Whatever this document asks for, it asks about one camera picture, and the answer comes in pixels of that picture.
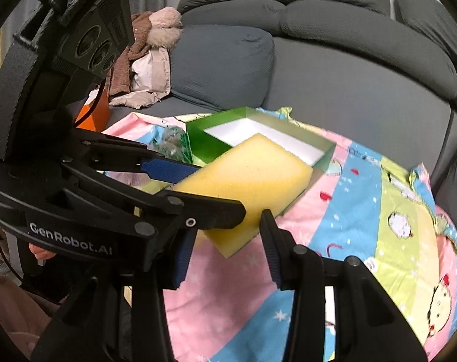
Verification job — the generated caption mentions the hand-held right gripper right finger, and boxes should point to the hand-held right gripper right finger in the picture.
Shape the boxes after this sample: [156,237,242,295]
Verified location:
[260,209,429,362]

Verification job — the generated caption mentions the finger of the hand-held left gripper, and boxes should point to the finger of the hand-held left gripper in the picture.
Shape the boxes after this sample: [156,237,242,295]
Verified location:
[73,129,203,186]
[62,157,248,235]

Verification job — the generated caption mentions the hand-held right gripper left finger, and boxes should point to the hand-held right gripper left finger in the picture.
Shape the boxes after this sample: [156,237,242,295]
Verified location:
[30,229,198,362]

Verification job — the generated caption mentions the clear green-printed plastic bag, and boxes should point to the clear green-printed plastic bag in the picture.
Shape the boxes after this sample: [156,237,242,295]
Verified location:
[147,124,194,167]

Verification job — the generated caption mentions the green box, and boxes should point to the green box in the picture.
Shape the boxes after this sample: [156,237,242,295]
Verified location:
[186,107,336,176]

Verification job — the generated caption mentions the yellow sponge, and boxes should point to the yellow sponge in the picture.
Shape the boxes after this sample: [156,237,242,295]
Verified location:
[172,133,314,260]

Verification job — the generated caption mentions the person's left hand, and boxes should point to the person's left hand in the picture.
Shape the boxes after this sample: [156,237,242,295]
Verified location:
[28,241,59,269]

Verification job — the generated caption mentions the orange box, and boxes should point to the orange box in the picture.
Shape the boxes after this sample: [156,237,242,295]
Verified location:
[75,98,111,132]

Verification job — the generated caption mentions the beige padded jacket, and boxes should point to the beige padded jacket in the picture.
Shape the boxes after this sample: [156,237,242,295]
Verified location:
[108,45,172,108]

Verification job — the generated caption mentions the printed cartoon blanket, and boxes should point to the printed cartoon blanket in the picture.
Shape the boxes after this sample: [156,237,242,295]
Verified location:
[100,106,457,362]

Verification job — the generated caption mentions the pink plush hat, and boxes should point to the pink plush hat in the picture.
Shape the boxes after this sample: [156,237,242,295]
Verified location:
[147,7,183,46]

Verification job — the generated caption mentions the grey sofa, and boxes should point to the grey sofa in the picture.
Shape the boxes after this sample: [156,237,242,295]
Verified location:
[78,0,457,212]

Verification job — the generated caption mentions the black cable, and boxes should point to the black cable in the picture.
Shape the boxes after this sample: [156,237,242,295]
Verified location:
[72,81,104,127]

